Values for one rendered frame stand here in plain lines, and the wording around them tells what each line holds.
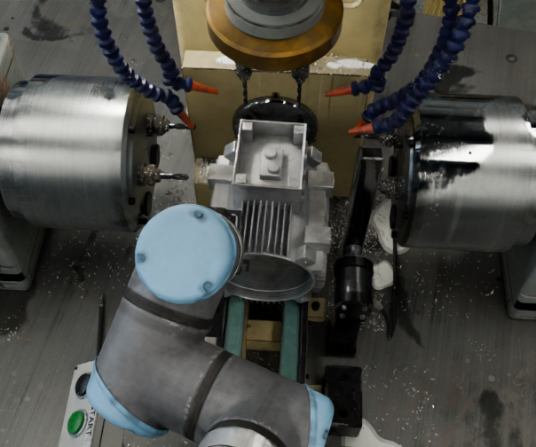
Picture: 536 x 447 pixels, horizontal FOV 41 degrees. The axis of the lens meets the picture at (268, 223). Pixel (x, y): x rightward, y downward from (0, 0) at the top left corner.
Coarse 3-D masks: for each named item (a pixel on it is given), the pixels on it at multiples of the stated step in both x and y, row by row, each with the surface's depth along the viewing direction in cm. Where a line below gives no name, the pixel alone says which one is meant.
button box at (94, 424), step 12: (84, 372) 96; (72, 384) 97; (72, 396) 96; (84, 396) 94; (72, 408) 95; (84, 408) 93; (84, 420) 91; (96, 420) 91; (84, 432) 91; (96, 432) 90; (108, 432) 91; (120, 432) 93; (60, 444) 93; (72, 444) 91; (84, 444) 90; (96, 444) 89; (108, 444) 91; (120, 444) 92
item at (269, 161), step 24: (240, 120) 108; (240, 144) 107; (264, 144) 109; (288, 144) 109; (240, 168) 107; (264, 168) 106; (288, 168) 107; (240, 192) 104; (264, 192) 103; (288, 192) 103
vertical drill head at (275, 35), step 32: (224, 0) 94; (256, 0) 88; (288, 0) 88; (320, 0) 91; (224, 32) 91; (256, 32) 90; (288, 32) 90; (320, 32) 91; (256, 64) 91; (288, 64) 91
